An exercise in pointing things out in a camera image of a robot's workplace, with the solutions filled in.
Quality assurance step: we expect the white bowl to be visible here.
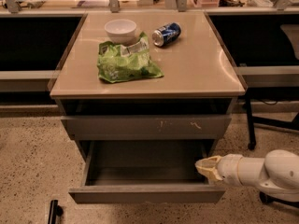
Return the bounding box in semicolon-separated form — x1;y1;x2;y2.
105;19;136;44

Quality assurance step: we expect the grey top drawer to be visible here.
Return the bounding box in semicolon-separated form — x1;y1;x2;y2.
62;115;232;141

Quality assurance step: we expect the grey drawer cabinet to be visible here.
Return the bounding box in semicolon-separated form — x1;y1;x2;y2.
47;10;249;161

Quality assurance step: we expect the blue soda can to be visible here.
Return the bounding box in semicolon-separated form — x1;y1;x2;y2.
152;22;181;47

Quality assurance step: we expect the green chip bag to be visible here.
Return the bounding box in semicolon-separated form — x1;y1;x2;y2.
97;32;164;83

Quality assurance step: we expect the grey drawer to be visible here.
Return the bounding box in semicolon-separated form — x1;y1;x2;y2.
62;115;232;141
69;140;224;203

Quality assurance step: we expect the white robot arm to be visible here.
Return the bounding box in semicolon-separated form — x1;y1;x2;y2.
195;25;299;204

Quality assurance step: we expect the black object on floor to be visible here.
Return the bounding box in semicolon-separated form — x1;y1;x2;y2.
48;200;64;224

